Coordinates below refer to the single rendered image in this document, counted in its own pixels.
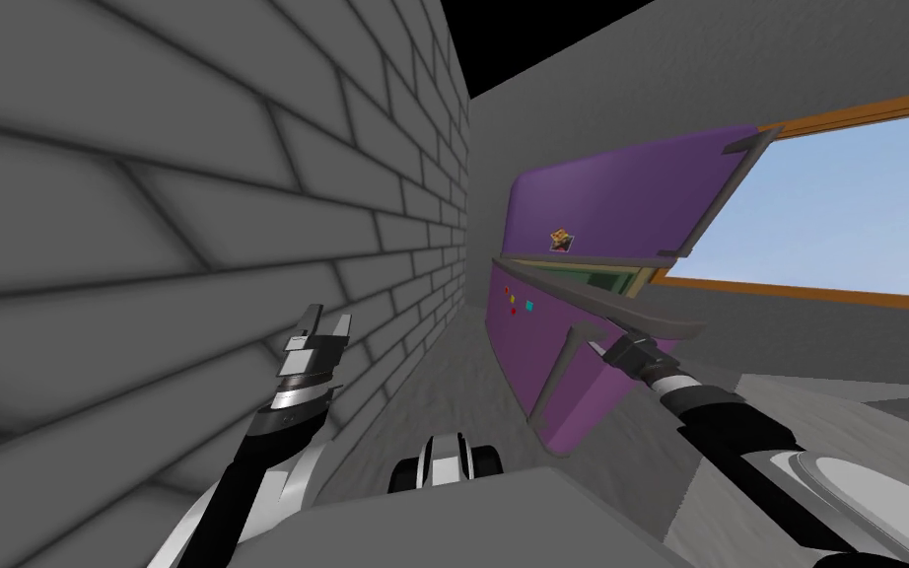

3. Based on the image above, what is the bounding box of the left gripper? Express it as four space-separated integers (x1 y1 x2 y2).
276 303 354 392

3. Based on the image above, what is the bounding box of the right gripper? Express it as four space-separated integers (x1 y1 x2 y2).
600 331 682 389

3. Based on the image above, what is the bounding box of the grey door handle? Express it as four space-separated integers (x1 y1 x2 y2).
654 125 789 261
527 322 612 425

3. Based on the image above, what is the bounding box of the purple fridge door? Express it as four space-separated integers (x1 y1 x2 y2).
484 255 707 459
500 124 763 263

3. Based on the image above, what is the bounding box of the purple fridge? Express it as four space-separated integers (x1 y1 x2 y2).
513 261 663 302

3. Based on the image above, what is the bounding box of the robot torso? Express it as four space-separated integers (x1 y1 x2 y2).
227 432 694 568

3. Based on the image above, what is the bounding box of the orange framed window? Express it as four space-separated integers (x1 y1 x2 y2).
650 85 909 315

